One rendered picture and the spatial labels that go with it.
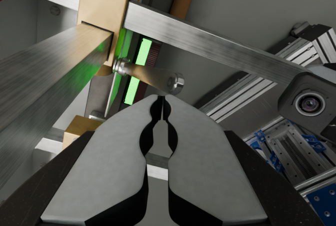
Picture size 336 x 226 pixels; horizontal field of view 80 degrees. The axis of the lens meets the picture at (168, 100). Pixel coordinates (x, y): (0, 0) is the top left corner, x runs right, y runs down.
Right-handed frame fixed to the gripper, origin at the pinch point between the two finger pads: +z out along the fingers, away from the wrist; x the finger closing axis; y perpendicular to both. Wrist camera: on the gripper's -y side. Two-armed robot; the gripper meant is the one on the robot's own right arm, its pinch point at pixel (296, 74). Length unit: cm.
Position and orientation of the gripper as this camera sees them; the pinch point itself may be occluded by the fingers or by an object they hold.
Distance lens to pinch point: 37.0
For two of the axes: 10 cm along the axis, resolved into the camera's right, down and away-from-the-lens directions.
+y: 9.4, 3.0, 1.6
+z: 0.1, -5.0, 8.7
